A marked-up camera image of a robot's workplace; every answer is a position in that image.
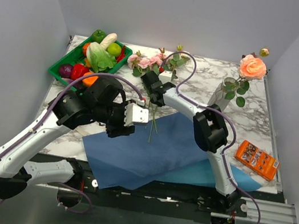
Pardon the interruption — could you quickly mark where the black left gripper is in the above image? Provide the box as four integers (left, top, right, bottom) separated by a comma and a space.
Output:
90, 94, 141, 143

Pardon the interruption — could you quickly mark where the pink flower stem bunch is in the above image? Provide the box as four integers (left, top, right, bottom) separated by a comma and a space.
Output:
127, 48, 166, 143

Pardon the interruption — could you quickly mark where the dark blue wrapping paper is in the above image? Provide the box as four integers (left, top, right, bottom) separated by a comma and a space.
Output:
83, 113, 208, 190

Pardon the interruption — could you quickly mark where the pink rose stem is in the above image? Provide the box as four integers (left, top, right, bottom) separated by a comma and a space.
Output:
221, 47, 270, 108

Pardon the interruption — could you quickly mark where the light blue wrapping paper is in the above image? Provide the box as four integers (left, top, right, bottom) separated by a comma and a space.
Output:
155, 159, 261, 192

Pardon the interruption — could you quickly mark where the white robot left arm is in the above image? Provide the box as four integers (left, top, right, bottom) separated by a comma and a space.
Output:
0, 75, 145, 199

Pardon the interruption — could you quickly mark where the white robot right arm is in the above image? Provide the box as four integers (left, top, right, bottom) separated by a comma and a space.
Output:
141, 71, 241, 213

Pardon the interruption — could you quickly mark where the white ceramic vase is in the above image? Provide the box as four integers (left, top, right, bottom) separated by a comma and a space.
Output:
208, 77, 239, 111

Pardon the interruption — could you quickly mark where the orange carrot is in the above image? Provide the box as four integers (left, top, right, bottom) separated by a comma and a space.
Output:
82, 72, 98, 87

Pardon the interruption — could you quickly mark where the red chili pepper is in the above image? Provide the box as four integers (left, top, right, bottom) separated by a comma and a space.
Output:
116, 45, 126, 63

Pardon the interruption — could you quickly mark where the purple eggplant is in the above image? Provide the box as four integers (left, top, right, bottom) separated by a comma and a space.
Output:
62, 78, 73, 85

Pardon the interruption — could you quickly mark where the green lettuce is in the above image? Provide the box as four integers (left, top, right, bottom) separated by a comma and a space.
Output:
86, 42, 117, 73

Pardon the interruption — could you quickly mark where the red bell pepper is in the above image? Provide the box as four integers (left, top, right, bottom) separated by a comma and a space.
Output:
70, 63, 90, 80

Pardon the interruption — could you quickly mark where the green lime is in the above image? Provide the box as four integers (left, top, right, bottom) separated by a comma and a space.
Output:
107, 42, 122, 57

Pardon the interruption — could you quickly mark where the purple onion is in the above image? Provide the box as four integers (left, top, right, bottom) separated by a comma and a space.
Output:
58, 63, 73, 79

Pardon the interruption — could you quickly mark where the white daikon radish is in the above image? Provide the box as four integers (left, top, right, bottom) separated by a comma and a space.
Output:
100, 33, 118, 49

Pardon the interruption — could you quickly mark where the green plastic crate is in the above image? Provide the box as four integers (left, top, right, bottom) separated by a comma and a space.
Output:
48, 37, 133, 87

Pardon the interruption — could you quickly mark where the green bell pepper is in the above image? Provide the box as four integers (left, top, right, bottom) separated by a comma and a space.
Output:
91, 29, 106, 43

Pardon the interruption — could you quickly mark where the orange snack box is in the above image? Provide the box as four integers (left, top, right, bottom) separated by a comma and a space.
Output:
235, 140, 280, 181

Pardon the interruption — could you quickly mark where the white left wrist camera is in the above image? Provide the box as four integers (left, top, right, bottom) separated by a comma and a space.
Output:
124, 102, 150, 127

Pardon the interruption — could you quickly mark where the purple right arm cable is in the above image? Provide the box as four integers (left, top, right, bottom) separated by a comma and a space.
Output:
134, 47, 288, 224

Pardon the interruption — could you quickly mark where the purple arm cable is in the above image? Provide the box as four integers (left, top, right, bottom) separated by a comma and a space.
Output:
0, 54, 151, 224
134, 47, 288, 224

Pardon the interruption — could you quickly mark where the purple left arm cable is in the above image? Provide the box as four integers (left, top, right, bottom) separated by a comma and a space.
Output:
0, 54, 151, 224

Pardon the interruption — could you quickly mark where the aluminium frame profile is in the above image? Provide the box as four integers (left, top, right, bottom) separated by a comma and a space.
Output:
0, 153, 299, 224

